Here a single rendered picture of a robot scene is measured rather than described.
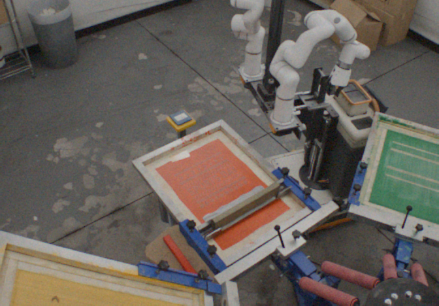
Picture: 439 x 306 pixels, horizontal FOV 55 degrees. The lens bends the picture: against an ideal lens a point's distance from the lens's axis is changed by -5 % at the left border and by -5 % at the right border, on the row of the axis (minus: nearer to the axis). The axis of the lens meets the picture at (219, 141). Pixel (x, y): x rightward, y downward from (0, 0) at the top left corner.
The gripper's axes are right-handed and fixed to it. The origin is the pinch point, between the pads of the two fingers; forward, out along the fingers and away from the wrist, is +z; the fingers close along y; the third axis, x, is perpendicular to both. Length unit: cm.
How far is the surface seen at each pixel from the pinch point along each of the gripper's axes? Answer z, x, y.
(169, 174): 55, -7, -81
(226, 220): 49, -48, -63
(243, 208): 45, -45, -54
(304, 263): 46, -79, -37
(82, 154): 141, 135, -116
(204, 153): 47, 3, -61
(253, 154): 39, -8, -39
